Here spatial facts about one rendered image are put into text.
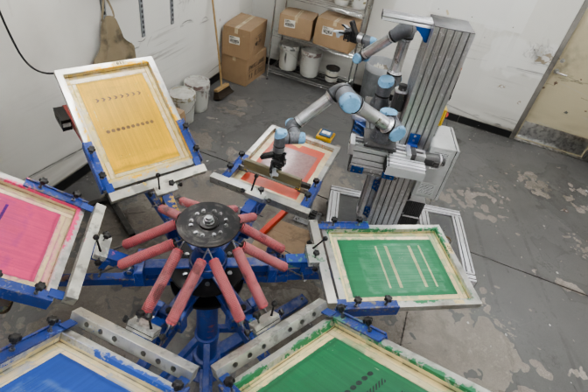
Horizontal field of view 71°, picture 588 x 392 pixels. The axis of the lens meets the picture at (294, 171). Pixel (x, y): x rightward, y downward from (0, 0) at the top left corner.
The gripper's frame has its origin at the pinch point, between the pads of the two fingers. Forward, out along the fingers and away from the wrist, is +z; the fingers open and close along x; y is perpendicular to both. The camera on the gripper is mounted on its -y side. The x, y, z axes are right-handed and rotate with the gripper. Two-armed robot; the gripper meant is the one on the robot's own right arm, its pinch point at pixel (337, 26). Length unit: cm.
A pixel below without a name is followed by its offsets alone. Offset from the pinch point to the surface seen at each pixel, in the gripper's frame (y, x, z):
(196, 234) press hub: 9, -210, -51
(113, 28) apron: 27, -85, 175
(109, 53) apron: 47, -95, 174
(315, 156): 62, -79, -37
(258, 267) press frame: 42, -190, -72
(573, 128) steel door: 172, 286, -217
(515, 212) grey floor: 184, 101, -194
